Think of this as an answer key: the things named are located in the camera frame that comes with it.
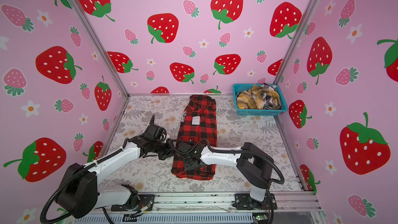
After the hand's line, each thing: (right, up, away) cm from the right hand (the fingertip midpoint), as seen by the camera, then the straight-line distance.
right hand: (186, 166), depth 84 cm
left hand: (-3, +9, -2) cm, 10 cm away
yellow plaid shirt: (+44, +39, +23) cm, 63 cm away
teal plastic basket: (+36, +47, +34) cm, 68 cm away
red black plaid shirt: (+6, +21, +17) cm, 27 cm away
